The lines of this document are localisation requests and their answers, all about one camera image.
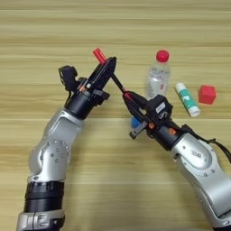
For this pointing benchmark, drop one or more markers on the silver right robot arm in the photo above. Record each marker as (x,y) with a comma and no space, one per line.
(198,162)

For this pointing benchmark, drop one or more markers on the black box white label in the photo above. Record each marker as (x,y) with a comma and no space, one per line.
(68,76)
(161,108)

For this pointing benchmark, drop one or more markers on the red cube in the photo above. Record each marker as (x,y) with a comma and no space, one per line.
(207,94)

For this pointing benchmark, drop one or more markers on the blue glue stick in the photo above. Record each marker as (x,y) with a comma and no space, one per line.
(135,121)

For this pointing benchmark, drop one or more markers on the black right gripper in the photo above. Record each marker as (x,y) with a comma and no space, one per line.
(164,135)

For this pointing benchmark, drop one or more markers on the green and white glue stick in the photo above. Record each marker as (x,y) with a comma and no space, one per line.
(188,100)

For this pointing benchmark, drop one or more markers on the right black box white label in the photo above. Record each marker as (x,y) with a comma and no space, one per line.
(161,108)

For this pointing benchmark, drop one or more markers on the left black box white label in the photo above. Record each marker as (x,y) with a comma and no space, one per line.
(68,76)

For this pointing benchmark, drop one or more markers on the red and black marker pen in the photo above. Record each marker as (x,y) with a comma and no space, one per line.
(99,55)

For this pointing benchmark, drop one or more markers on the clear bottle red cap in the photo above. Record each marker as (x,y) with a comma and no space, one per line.
(158,78)

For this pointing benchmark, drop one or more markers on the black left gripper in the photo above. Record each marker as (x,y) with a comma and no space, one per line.
(78,103)

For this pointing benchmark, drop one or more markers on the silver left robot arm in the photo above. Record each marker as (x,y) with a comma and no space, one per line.
(51,156)

